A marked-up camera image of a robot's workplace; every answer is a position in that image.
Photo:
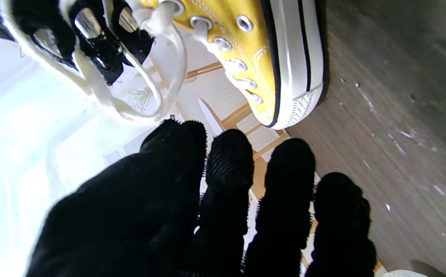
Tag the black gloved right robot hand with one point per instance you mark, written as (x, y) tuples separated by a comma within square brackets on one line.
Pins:
[(96, 38)]

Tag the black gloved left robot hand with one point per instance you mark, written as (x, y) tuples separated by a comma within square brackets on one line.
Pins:
[(150, 215)]

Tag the printed room scene backdrop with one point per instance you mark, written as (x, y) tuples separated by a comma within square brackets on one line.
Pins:
[(53, 134)]

